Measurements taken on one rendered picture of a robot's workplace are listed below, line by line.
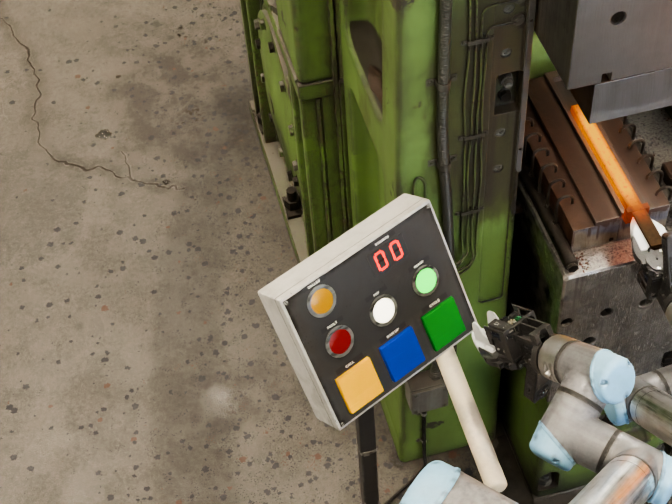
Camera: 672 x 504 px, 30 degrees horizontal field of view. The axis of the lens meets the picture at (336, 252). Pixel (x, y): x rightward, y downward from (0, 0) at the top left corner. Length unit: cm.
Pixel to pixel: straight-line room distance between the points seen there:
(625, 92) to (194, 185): 197
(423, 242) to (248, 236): 159
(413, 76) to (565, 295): 58
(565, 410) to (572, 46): 60
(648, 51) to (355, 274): 62
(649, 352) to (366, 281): 87
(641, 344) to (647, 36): 85
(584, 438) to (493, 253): 84
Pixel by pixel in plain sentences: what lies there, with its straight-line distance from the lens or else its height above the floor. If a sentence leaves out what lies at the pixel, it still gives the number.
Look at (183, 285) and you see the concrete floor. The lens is 368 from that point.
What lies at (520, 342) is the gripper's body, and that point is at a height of 118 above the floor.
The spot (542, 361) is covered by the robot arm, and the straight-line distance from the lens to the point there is 202.
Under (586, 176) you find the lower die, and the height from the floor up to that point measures 99.
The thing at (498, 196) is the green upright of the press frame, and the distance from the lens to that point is 255.
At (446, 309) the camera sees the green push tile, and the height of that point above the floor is 103.
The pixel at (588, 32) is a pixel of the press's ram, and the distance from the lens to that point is 211.
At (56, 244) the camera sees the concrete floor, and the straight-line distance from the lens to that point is 387.
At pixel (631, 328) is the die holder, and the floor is 68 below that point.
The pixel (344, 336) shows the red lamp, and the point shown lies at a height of 109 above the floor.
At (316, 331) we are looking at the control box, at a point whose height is 113.
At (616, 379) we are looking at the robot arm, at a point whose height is 126.
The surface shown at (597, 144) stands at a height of 101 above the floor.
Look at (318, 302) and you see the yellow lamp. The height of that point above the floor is 117.
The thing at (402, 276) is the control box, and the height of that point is 112.
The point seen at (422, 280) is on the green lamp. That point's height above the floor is 110.
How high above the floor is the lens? 286
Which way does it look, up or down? 50 degrees down
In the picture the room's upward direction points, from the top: 5 degrees counter-clockwise
